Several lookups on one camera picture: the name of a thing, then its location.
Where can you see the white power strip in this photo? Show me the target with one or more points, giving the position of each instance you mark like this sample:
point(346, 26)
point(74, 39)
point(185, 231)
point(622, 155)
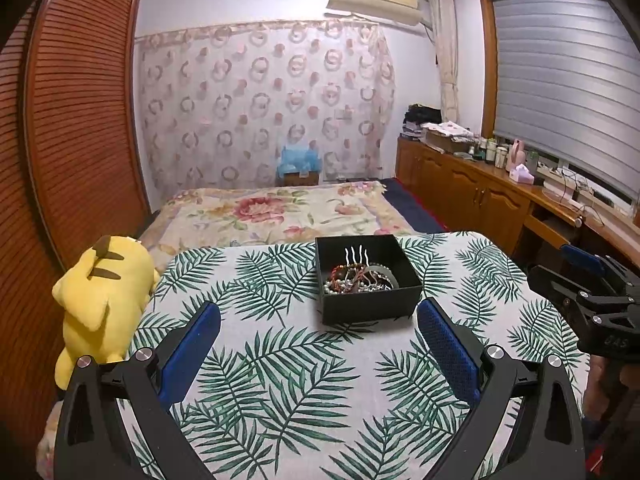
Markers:
point(555, 177)

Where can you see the wooden window frame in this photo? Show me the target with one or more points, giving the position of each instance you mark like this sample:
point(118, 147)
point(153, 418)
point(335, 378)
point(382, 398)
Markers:
point(487, 60)

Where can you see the cream curtain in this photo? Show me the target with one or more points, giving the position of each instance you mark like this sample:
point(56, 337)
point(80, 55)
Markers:
point(445, 50)

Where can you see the cardboard box with floral cloth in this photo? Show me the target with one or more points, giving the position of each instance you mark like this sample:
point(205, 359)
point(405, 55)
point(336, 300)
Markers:
point(447, 132)

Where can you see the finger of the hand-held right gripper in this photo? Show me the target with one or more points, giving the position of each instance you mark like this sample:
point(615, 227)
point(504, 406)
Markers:
point(555, 282)
point(582, 257)

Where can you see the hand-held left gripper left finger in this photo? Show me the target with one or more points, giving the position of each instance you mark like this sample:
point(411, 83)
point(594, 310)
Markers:
point(192, 355)

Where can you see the long wooden cabinet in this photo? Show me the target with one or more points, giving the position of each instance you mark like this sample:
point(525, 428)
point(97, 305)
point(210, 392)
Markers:
point(465, 190)

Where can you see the wooden slatted wardrobe door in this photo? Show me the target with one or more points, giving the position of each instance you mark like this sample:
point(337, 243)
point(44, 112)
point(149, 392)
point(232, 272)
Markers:
point(75, 135)

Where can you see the black jewelry box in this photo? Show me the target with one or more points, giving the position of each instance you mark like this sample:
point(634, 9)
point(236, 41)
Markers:
point(370, 305)

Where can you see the navy blue bed sheet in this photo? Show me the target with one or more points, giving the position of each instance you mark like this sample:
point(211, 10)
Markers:
point(410, 205)

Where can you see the yellow plush toy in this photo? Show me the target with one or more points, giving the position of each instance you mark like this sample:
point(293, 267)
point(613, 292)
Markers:
point(100, 300)

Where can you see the person's right forearm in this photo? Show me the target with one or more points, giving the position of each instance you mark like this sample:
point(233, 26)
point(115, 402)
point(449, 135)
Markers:
point(597, 385)

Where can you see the pink figurine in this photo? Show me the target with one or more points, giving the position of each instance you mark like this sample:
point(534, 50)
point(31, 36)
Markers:
point(515, 155)

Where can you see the cluster of cosmetic bottles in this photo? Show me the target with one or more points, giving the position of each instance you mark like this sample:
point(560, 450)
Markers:
point(489, 152)

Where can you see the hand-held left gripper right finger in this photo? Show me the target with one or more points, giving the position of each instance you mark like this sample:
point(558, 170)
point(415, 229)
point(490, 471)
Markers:
point(445, 350)

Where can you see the leaf print cloth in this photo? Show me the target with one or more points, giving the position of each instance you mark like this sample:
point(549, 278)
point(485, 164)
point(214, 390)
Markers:
point(300, 360)

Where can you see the floral blanket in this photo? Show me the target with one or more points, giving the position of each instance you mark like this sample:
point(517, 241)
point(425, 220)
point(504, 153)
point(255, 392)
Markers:
point(250, 210)

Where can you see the pile of dark clothes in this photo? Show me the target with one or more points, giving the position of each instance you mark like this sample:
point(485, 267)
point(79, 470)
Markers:
point(420, 117)

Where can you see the grey window blind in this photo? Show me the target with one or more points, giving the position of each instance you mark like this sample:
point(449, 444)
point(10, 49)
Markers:
point(560, 85)

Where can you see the pink tissue box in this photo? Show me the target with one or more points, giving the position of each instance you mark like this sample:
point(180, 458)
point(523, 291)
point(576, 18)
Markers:
point(522, 174)

